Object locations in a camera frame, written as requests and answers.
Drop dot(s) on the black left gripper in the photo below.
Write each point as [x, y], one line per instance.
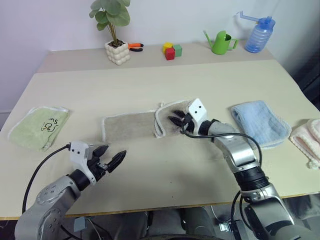
[96, 168]

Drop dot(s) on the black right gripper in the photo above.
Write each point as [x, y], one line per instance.
[191, 124]

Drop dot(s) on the beige towel with white trim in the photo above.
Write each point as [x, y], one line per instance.
[127, 126]

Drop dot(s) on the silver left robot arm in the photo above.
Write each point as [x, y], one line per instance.
[50, 200]

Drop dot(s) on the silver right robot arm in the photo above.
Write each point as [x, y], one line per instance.
[240, 152]

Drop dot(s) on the green towel with drawing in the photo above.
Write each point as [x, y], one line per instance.
[35, 130]

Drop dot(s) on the light blue towel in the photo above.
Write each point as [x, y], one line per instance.
[260, 122]

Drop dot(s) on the pale pink towel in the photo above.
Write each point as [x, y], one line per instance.
[307, 140]

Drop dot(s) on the cream table mat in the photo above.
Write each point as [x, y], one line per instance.
[150, 87]

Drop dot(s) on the red cube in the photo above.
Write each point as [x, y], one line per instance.
[170, 54]

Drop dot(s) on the green cube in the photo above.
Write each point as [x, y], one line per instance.
[178, 50]

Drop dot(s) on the yellow cube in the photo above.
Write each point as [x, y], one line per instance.
[167, 45]

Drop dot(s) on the small grey-blue box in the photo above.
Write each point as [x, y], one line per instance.
[80, 224]

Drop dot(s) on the orange and black pliers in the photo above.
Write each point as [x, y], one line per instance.
[135, 46]

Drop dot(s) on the green watering can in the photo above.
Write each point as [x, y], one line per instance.
[221, 43]

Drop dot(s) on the green plant in white pot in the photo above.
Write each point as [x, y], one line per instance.
[117, 53]

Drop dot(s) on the dark grey rounded shape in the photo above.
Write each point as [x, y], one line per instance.
[197, 222]

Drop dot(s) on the blue plastic pump bottle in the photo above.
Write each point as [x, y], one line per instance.
[257, 37]

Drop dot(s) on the black object beside table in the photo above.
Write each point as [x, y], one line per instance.
[310, 75]

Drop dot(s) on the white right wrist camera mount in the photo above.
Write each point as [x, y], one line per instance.
[197, 110]

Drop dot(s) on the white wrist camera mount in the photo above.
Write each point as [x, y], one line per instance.
[197, 110]
[79, 152]

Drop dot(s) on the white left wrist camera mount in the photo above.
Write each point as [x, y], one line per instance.
[79, 152]

